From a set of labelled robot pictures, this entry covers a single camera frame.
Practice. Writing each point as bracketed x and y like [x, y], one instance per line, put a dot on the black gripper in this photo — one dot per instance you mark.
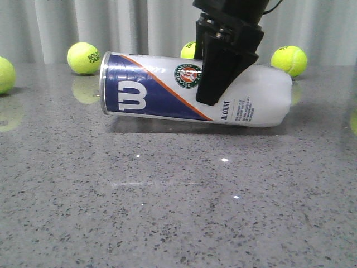
[224, 59]

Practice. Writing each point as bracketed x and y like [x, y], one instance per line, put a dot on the white tennis ball can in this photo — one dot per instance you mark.
[165, 88]

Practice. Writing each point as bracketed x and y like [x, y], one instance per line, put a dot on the tennis ball far centre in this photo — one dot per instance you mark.
[188, 50]

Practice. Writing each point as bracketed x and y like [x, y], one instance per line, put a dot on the tennis ball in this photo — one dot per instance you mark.
[7, 75]
[188, 50]
[291, 59]

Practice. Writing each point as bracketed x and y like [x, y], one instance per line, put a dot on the tennis ball far right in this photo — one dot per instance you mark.
[291, 59]

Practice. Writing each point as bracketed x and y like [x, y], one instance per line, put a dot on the tennis ball Roland Garros print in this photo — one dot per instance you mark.
[83, 58]

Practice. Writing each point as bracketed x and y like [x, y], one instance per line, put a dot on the tennis ball far left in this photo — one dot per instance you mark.
[7, 75]

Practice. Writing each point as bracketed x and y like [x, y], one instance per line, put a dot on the grey pleated curtain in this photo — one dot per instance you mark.
[43, 31]

